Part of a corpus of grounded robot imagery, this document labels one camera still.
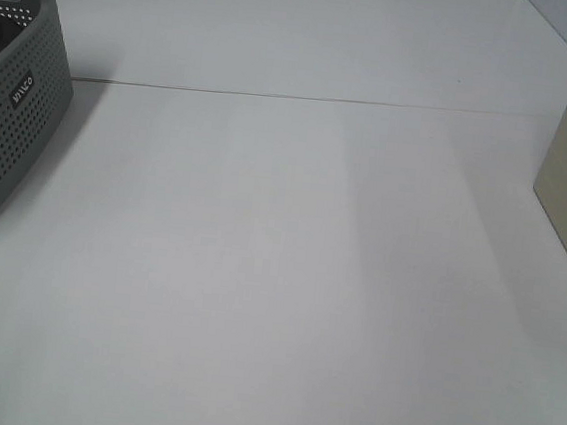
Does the grey perforated plastic basket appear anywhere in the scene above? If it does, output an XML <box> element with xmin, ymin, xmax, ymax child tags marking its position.
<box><xmin>0</xmin><ymin>0</ymin><xmax>73</xmax><ymax>209</ymax></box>

